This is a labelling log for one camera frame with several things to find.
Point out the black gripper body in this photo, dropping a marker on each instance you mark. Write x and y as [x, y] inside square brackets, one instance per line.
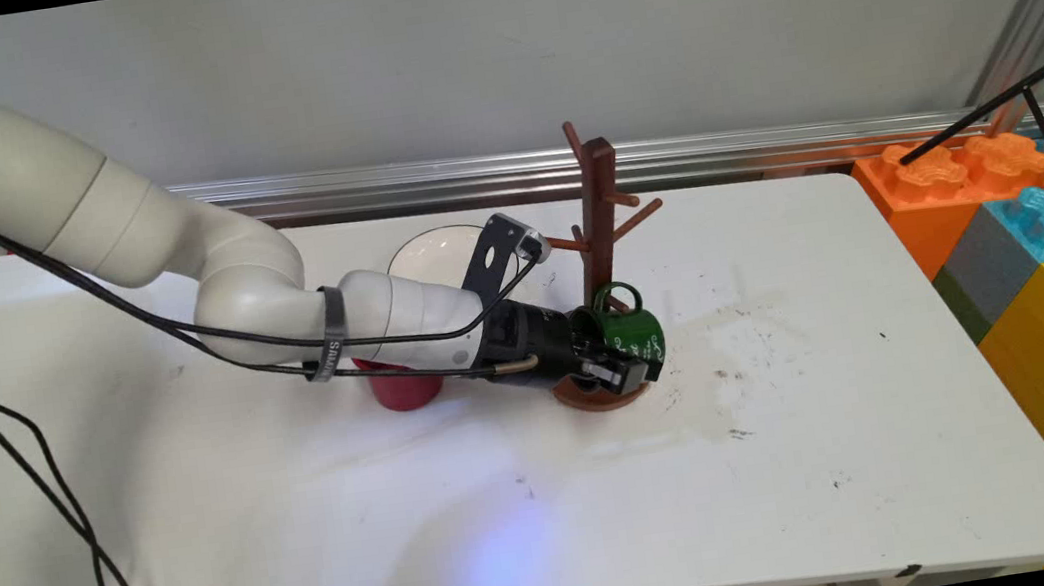
[534, 342]

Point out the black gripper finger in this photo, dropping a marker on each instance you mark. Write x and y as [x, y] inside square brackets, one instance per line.
[619, 376]
[588, 333]

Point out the green enamel mug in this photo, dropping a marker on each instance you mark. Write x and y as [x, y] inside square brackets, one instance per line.
[633, 329]

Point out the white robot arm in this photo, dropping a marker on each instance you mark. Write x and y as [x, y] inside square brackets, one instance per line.
[97, 208]

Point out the wooden mug tree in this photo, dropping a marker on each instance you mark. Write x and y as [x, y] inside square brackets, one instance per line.
[599, 212]

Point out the white plate black rim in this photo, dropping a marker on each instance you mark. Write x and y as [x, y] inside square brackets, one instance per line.
[426, 255]

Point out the red enamel mug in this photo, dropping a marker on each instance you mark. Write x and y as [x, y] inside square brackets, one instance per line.
[404, 392]

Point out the black table clip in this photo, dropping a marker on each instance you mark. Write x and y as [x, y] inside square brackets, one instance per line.
[909, 571]

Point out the orange foam block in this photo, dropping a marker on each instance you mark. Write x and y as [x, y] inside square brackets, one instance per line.
[923, 200]

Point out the grey foam block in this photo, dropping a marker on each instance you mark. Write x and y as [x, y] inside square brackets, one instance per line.
[988, 272]

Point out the black tripod stand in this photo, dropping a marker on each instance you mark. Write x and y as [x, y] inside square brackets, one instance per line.
[1001, 101]

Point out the aluminium frame rail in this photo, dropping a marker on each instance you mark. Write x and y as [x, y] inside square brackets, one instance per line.
[566, 168]

